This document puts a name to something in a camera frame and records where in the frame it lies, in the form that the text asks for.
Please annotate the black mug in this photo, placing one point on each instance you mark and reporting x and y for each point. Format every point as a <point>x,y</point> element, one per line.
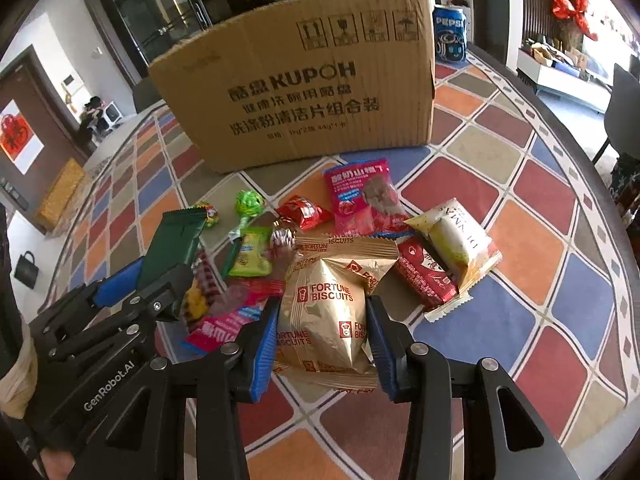
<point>26,271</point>

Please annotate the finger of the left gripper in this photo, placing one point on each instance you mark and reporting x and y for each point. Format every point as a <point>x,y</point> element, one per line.
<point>76,310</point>
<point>143,308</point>

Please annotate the white Denmas cake packet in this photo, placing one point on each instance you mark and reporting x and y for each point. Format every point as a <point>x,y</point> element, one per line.
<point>459,240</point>

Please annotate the pink snack packet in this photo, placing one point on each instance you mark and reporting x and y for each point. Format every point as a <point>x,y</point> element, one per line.
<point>211,332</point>

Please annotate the brown Cotta biscuit packet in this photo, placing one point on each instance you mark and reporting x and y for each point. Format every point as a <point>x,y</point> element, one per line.
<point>203,298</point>

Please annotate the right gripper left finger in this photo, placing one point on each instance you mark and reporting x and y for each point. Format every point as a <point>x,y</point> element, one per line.
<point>142,434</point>

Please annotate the red twisted wrapper candy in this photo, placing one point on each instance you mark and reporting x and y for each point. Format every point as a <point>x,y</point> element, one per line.
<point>282,244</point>

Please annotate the person left hand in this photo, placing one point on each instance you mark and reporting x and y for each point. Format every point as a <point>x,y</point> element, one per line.
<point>51,463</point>

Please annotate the red bow decoration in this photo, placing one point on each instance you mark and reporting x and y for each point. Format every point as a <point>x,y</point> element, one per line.
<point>574,10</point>

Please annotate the red love snack packet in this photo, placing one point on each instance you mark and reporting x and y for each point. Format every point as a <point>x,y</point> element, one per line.
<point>438,292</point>

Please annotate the brown entrance door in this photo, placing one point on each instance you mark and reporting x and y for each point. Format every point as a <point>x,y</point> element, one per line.
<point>42,136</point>

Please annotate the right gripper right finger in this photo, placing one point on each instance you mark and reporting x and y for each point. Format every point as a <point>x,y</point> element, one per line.
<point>504,436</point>

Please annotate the yellow woven tissue box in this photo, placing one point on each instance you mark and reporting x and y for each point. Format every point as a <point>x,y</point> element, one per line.
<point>62,189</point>

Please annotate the dark chair right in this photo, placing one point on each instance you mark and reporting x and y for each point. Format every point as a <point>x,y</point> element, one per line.
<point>622,117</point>

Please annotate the small yellow-green snack packet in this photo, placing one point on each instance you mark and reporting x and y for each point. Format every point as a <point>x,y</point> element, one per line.
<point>250,255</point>

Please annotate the small red candy packet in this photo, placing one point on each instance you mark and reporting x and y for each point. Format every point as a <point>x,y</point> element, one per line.
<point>306,214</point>

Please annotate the white TV cabinet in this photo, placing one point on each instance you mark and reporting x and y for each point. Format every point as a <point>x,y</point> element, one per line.
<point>551,80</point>

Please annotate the blue Pepsi can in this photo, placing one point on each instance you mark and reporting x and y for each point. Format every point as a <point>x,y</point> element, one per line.
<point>450,33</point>

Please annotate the dark green snack packet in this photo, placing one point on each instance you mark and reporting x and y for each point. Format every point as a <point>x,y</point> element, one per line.
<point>175,241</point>

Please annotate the gold fortune biscuits bag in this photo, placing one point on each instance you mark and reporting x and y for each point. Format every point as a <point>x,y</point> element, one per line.
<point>322,327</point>

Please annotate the brown cardboard box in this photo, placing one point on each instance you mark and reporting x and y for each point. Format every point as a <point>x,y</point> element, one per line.
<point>304,78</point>

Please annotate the red fu door poster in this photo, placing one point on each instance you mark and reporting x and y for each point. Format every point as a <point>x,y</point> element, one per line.
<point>18,139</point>

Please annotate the large red snack bag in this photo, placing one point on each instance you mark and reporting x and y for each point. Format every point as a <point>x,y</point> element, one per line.
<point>364,201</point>

